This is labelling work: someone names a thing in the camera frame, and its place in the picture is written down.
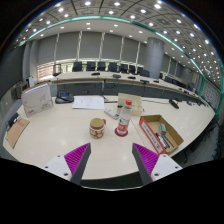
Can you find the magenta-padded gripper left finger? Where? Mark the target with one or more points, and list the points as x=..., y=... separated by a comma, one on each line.
x=76, y=159

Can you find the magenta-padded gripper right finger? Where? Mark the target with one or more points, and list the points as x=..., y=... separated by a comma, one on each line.
x=148, y=158

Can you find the clear red-capped water bottle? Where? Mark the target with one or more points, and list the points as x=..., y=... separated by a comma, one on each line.
x=124, y=121

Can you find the white-barrelled marker pen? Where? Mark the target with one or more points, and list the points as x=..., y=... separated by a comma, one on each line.
x=160, y=140

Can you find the black marker pen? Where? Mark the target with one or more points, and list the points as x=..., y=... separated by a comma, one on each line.
x=165, y=141
x=169, y=140

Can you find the grey-green whiteboard eraser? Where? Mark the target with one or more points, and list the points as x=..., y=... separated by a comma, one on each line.
x=163, y=128

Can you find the red flower-print mug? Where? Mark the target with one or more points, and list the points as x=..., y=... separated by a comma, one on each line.
x=97, y=129

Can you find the open cardboard box red side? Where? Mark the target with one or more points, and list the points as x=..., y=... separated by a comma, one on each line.
x=150, y=120

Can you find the white paper sheet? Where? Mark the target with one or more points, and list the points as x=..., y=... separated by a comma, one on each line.
x=88, y=102

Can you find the white remote control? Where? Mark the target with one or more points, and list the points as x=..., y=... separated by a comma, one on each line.
x=111, y=113

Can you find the black desktop microphone base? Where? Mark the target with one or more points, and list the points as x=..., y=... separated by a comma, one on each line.
x=13, y=119
x=173, y=103

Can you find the black desk phone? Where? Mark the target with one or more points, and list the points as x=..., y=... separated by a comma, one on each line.
x=64, y=97

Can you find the brown paper envelope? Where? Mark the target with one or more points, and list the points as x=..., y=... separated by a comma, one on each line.
x=16, y=132

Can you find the white printed carton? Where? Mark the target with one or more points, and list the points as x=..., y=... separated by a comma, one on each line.
x=36, y=100

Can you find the long curved conference desk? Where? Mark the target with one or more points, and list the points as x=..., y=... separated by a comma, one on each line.
x=100, y=85

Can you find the row of black office chairs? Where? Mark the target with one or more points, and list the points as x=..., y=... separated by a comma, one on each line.
x=101, y=66

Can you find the group of ceiling lights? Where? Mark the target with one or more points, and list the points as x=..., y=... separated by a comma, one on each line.
x=117, y=4

